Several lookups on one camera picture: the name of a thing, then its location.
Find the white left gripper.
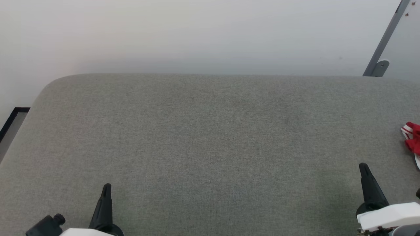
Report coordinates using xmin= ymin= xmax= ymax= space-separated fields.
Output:
xmin=59 ymin=183 xmax=125 ymax=236

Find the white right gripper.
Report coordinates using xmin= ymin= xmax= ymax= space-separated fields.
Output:
xmin=356 ymin=163 xmax=420 ymax=236

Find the red white basketball jersey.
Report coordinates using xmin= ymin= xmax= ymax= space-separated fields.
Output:
xmin=400 ymin=122 xmax=420 ymax=171

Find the grey slanted metal bar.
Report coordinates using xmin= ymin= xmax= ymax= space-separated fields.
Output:
xmin=363 ymin=0 xmax=411 ymax=77

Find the grey wall bracket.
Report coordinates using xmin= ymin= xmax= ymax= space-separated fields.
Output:
xmin=370 ymin=60 xmax=390 ymax=78

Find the black floor frame strip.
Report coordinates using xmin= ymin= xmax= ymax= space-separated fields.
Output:
xmin=0 ymin=107 xmax=31 ymax=143

